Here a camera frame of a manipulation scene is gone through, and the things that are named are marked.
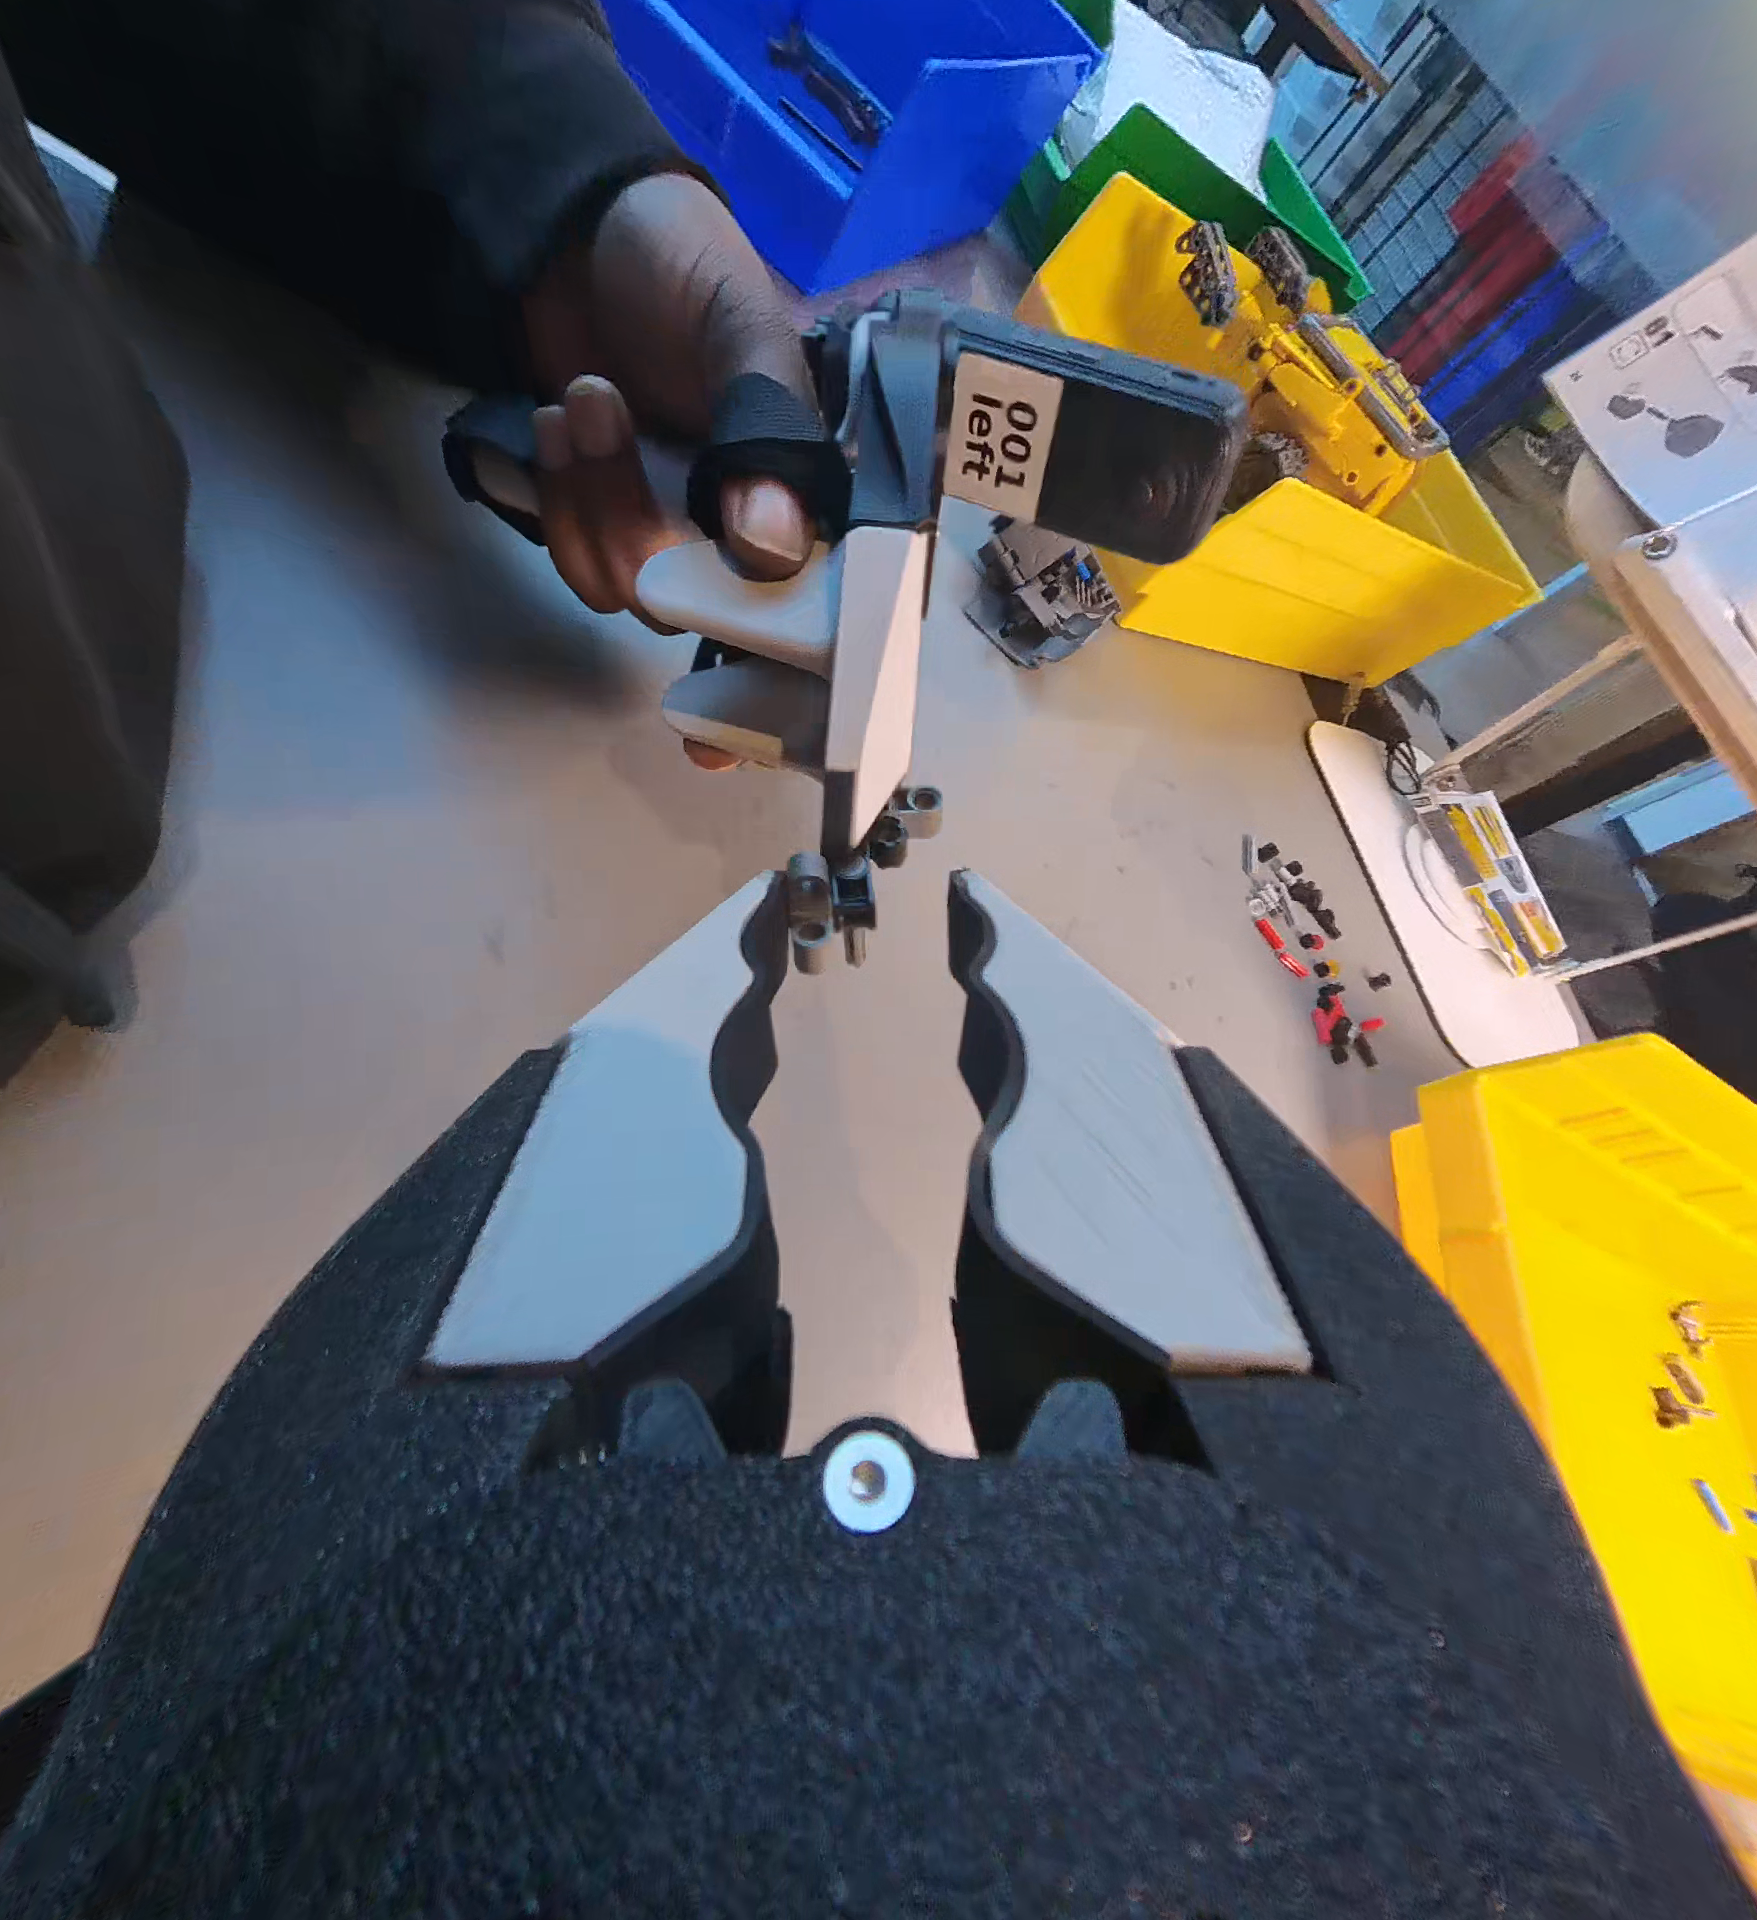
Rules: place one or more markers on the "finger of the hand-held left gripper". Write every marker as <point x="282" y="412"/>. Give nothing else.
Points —
<point x="880" y="660"/>

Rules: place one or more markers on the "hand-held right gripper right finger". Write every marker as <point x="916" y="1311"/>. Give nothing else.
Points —
<point x="1133" y="1201"/>

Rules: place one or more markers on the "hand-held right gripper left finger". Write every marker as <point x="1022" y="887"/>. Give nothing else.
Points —
<point x="609" y="1201"/>

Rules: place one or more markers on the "grey toy cab assembly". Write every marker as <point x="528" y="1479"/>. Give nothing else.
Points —
<point x="1043" y="592"/>

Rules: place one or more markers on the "small black blue-pin assembly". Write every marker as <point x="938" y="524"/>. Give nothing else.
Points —
<point x="916" y="818"/>

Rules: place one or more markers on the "pile of small toy pieces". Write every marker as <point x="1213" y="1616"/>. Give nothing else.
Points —
<point x="1327" y="1021"/>

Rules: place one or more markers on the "blue bin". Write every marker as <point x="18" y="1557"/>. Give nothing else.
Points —
<point x="953" y="134"/>

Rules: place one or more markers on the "grey desk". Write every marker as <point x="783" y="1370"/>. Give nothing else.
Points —
<point x="369" y="901"/>

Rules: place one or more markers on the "person's left hand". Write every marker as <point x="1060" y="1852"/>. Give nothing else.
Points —
<point x="670" y="300"/>

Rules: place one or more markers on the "yellow toy bulldozer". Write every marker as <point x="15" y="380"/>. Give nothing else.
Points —
<point x="1343" y="391"/>

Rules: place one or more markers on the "green bin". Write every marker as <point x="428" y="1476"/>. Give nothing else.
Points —
<point x="1163" y="159"/>

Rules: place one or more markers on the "white foam sheet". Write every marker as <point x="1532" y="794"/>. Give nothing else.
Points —
<point x="1180" y="75"/>

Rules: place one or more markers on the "white book stand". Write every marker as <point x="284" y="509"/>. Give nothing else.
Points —
<point x="1357" y="810"/>

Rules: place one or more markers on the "wide yellow bin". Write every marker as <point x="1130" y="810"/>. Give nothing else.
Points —
<point x="1567" y="1274"/>

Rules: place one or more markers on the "wooden table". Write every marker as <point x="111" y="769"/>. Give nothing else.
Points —
<point x="1327" y="38"/>

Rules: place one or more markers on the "sticker sheet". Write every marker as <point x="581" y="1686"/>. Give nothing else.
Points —
<point x="1494" y="885"/>

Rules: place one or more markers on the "black toy beam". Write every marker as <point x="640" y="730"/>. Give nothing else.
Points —
<point x="826" y="82"/>

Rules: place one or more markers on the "light grey toy connector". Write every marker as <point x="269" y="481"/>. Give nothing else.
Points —
<point x="1687" y="1329"/>

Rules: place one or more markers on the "dark grey bent toy beam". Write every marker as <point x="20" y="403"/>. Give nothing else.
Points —
<point x="1682" y="1388"/>

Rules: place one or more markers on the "instruction booklet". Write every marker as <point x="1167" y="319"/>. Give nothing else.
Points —
<point x="1717" y="374"/>

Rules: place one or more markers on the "person's black hoodie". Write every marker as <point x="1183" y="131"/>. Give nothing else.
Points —
<point x="22" y="601"/>

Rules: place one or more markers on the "blue-grey chair seat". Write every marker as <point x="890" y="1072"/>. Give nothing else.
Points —
<point x="76" y="173"/>

